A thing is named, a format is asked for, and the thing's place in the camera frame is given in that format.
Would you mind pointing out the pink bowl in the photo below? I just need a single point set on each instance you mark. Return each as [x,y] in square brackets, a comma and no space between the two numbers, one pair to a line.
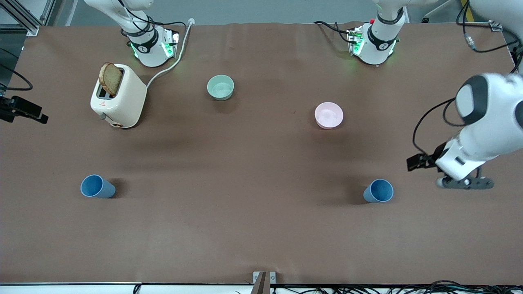
[329,115]

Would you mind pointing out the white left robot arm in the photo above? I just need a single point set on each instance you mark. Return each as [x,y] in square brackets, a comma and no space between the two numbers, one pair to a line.
[492,118]

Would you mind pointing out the mint green bowl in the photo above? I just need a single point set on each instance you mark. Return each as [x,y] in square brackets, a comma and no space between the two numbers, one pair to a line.
[220,87]

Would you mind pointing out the metal table edge bracket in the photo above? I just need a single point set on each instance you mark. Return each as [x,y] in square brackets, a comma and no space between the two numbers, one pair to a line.
[263,281]

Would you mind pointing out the brown bread slice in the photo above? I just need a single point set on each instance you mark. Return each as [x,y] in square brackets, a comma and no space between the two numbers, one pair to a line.
[110,79]

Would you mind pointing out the cream white toaster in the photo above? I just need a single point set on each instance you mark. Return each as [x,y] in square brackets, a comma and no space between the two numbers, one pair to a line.
[124,102]

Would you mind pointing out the small metal corner bracket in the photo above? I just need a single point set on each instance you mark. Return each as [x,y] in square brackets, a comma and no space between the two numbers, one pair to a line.
[496,26]

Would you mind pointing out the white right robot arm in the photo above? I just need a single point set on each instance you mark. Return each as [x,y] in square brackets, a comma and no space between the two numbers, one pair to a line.
[147,45]

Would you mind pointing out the aluminium frame profile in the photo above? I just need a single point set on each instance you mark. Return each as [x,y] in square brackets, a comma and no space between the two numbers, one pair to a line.
[22,16]

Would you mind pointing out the blue plastic cup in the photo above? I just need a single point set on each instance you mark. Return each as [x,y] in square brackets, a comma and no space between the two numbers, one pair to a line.
[378,191]
[97,188]

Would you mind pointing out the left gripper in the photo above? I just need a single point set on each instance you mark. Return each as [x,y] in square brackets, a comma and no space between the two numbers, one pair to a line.
[435,157]

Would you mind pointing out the brown table cover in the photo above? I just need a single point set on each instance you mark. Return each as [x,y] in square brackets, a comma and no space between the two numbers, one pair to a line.
[245,212]

